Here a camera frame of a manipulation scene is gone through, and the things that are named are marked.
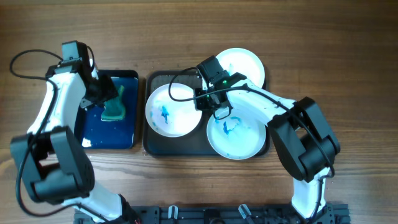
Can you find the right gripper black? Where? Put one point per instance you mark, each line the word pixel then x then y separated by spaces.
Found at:
pixel 200 104

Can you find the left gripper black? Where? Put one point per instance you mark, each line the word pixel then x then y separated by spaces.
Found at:
pixel 110 92

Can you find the green yellow sponge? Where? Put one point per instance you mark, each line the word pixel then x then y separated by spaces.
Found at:
pixel 114 109

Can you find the white plate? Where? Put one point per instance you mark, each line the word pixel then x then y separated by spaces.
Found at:
pixel 235 135
pixel 168 115
pixel 242 61

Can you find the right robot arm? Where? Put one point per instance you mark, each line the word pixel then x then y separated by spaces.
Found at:
pixel 304 141

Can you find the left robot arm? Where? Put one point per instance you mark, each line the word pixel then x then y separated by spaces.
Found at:
pixel 52 165

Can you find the blue water tray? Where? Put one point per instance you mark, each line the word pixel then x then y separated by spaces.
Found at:
pixel 94 133

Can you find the dark grey serving tray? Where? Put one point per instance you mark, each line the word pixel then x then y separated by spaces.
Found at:
pixel 194 143

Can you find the black mounting rail base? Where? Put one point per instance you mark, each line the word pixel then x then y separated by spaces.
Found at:
pixel 278 213

